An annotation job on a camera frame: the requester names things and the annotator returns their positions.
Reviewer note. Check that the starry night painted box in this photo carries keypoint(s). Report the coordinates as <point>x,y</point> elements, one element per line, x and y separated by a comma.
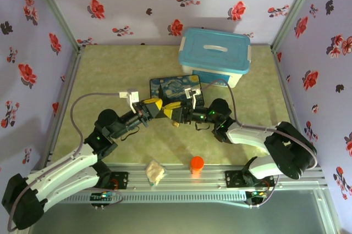
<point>173,87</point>

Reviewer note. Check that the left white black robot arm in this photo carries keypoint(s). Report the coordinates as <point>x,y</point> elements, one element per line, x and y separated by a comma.
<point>55,173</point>

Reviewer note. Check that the orange plastic bottle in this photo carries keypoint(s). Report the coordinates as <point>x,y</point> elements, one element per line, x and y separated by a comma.
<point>197,164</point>

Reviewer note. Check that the blue lidded plastic storage box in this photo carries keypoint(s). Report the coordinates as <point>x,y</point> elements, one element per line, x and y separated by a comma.
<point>214,50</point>

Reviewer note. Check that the clear bag with beige contents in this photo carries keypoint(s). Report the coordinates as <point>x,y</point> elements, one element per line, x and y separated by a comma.
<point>155,172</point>

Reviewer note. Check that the left green circuit board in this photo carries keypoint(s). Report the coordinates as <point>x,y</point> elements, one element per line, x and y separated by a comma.
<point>103,197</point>

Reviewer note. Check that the green circuit board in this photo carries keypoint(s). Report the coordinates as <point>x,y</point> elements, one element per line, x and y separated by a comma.
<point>255,194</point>
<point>103,197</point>

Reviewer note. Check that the right green circuit board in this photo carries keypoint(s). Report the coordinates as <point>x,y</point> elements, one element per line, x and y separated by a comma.
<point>255,194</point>

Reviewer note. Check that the aluminium side rail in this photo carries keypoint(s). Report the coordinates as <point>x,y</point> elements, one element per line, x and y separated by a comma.
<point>288,102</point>
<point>64,102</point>

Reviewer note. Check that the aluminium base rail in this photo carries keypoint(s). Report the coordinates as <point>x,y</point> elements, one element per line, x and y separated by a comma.
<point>181,180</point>

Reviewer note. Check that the aluminium frame post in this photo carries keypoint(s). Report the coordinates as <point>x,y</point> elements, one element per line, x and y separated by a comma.
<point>55,11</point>
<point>295,11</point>

